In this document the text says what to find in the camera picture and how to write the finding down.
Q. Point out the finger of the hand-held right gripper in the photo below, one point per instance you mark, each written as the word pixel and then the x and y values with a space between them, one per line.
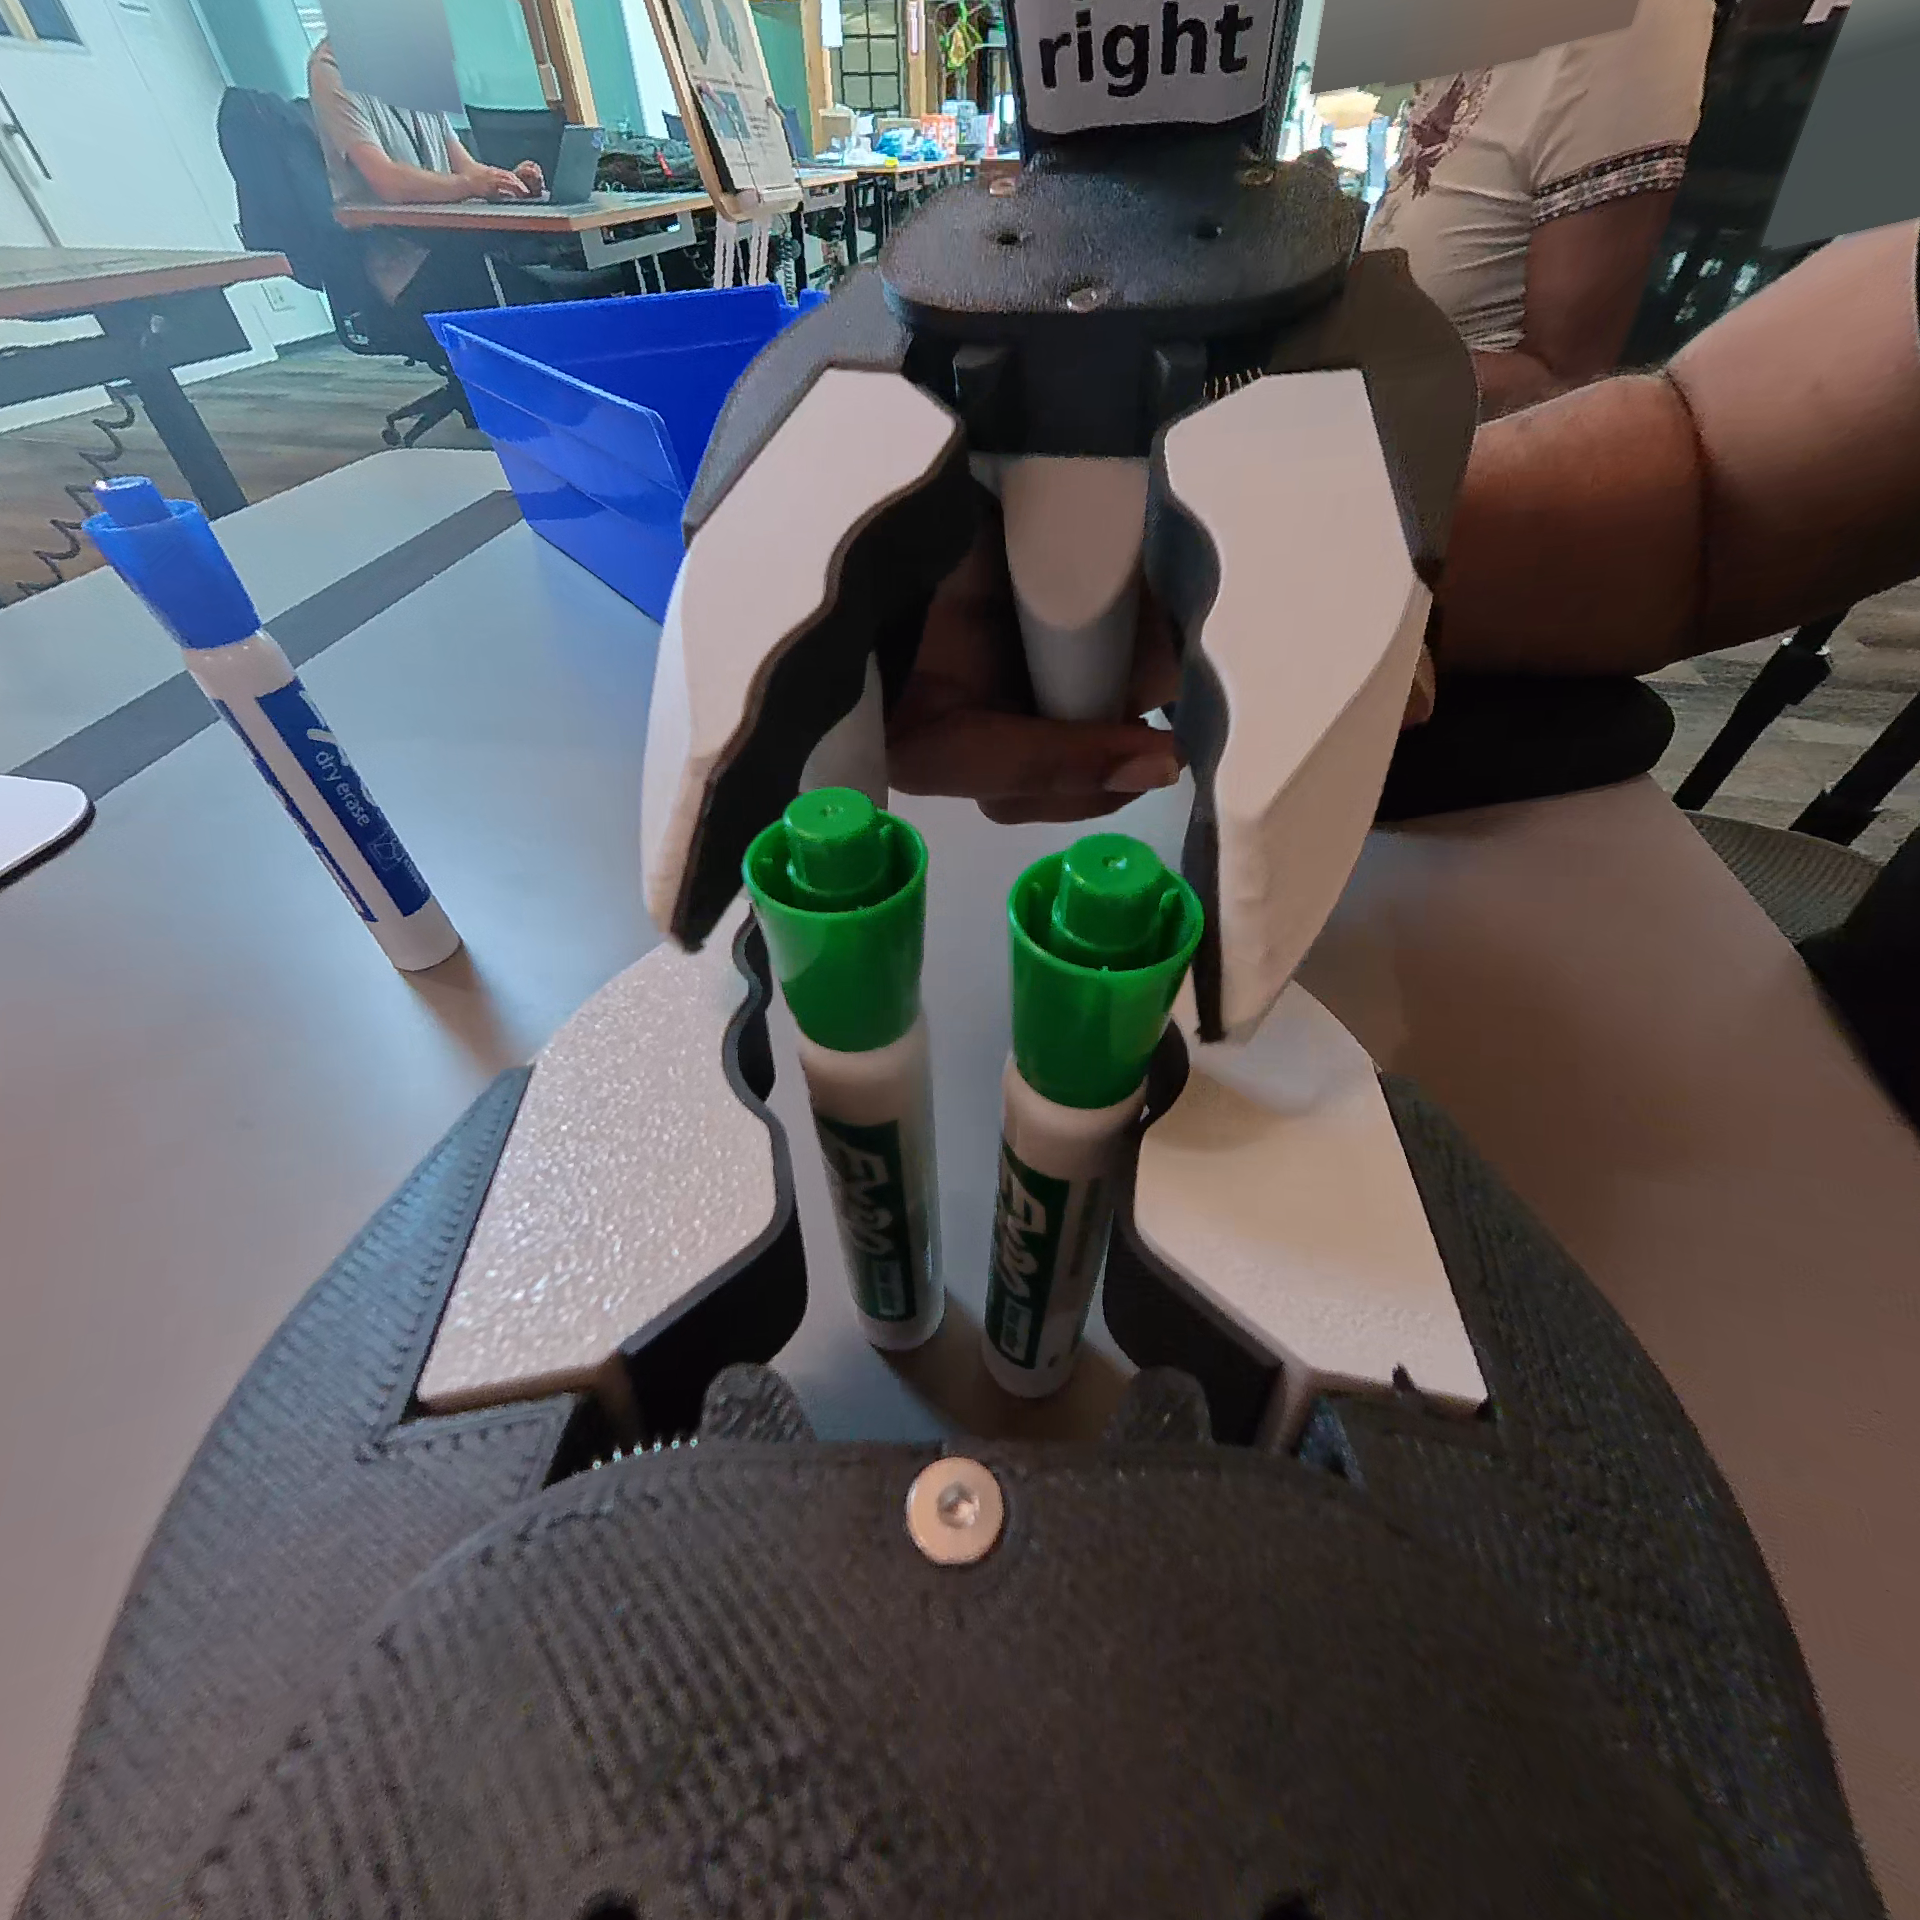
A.
pixel 780 570
pixel 1321 630

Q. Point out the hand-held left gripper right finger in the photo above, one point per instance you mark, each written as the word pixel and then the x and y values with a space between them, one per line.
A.
pixel 1290 1197

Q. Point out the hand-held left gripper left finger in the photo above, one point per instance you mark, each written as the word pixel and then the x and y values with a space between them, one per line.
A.
pixel 601 1184

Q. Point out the green dry erase marker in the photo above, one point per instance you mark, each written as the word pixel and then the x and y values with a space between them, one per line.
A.
pixel 847 976
pixel 1102 992

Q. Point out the blue dry erase marker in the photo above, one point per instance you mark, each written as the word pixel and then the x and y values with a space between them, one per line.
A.
pixel 302 749

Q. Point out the person's right forearm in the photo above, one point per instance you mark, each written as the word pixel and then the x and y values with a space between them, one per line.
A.
pixel 1652 510

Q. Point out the person's right hand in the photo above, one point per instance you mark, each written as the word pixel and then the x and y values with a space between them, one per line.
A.
pixel 975 735

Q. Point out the blue plastic bin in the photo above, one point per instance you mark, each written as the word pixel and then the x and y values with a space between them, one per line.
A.
pixel 601 404

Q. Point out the white desk with wood edge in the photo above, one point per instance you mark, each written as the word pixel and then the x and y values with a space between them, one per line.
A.
pixel 632 216

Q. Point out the wooden easel sign board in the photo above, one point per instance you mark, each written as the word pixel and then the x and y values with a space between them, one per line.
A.
pixel 735 119

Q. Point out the black tripod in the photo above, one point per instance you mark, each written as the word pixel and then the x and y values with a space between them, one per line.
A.
pixel 1751 712

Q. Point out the dark laptop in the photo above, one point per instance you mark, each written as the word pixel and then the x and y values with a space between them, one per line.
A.
pixel 552 149

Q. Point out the black swivel office chair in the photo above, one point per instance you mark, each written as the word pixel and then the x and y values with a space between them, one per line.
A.
pixel 279 194

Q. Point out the person's dark clothing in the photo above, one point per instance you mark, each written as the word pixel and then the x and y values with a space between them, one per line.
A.
pixel 1886 992

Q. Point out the white flat plate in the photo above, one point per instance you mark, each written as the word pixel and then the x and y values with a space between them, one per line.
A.
pixel 32 825

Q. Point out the wooden desk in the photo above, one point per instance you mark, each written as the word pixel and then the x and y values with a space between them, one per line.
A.
pixel 120 278

